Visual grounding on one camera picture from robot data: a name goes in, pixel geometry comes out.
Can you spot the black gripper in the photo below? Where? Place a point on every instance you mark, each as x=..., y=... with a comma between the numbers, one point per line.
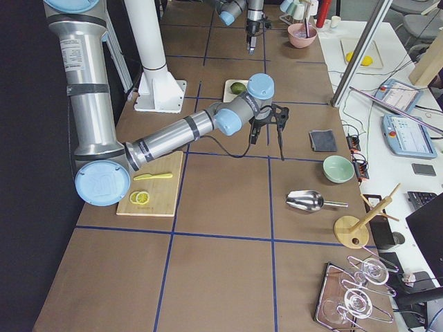
x=257, y=124
x=252, y=29

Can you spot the green lime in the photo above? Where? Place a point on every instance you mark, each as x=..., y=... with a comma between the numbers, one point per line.
x=237, y=88

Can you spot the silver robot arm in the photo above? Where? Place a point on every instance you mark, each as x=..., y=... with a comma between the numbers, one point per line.
x=229, y=11
x=105, y=164

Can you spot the cream plastic tray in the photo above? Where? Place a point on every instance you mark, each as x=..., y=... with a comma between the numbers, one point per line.
x=228, y=96

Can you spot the side cream tray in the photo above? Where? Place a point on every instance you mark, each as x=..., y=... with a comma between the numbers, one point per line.
x=349, y=45

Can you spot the black tray with glasses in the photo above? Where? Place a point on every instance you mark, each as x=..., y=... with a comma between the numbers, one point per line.
x=344, y=298

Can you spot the pink bowl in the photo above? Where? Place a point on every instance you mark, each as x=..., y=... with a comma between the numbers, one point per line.
x=298, y=37

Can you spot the cup rack with cups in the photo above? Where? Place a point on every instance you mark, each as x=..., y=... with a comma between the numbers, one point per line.
x=295, y=10

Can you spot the metal straw in bowl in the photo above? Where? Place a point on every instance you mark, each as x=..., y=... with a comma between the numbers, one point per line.
x=306, y=25

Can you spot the grey folded cloth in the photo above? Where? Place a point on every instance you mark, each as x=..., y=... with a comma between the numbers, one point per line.
x=323, y=141

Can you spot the red bottle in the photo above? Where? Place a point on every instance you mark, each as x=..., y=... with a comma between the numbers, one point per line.
x=322, y=12

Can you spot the metal scoop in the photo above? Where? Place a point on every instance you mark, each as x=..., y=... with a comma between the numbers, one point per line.
x=310, y=200

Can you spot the green bowl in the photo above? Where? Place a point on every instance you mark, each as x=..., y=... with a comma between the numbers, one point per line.
x=338, y=169

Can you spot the bamboo cutting board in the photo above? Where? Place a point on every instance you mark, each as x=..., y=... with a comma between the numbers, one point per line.
x=163, y=192

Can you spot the yellow plastic knife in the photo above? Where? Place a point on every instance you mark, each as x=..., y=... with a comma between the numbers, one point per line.
x=147, y=176

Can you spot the spare yellow lemon one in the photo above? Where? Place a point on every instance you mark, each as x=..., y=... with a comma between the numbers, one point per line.
x=367, y=61

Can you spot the lemon slice right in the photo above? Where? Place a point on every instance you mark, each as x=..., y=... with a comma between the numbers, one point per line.
x=142, y=198

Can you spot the lemon slice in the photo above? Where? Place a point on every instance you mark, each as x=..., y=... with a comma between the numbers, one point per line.
x=142, y=198
x=133, y=197

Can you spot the lemon slice left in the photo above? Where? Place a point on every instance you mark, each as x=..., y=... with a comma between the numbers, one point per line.
x=133, y=197

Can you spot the wooden mug tree stand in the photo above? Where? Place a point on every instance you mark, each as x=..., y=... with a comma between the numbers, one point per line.
x=352, y=232

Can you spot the teach pendant near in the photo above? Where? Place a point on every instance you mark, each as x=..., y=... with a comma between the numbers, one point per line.
x=406, y=137

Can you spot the teach pendant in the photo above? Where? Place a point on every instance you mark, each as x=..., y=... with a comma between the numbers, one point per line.
x=406, y=137
x=399, y=95

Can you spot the teach pendant far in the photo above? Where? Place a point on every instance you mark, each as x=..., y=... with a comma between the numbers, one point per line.
x=399, y=95

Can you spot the black keyboard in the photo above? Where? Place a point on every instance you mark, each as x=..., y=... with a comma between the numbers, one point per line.
x=419, y=199

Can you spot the white pedestal column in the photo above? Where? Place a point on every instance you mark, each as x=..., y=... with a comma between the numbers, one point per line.
x=158, y=90

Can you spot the aluminium frame post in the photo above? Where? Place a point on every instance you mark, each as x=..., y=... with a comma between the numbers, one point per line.
x=362, y=45

